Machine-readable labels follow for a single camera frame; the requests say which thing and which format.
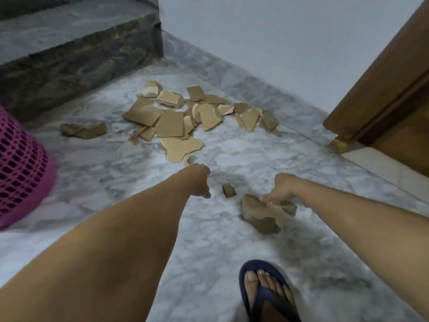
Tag person's left hand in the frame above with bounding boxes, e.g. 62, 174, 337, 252
184, 163, 212, 199

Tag person's right hand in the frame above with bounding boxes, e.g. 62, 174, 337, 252
262, 173, 307, 208

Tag pile of brown paper pieces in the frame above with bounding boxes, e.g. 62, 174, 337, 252
59, 80, 282, 165

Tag pink bin with black liner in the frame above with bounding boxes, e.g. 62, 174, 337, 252
0, 105, 58, 230

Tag person's left forearm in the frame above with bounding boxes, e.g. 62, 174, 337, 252
0, 169, 202, 322

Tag person's right forearm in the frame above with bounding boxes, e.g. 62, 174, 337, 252
296, 182, 429, 319

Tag person's right foot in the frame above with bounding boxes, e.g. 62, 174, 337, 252
244, 270, 297, 322

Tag blue right flip-flop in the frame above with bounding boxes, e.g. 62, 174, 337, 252
238, 259, 302, 322

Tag brown wooden door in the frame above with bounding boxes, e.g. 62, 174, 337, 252
323, 0, 429, 168

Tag grey granite staircase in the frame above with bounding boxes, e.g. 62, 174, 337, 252
0, 0, 164, 123

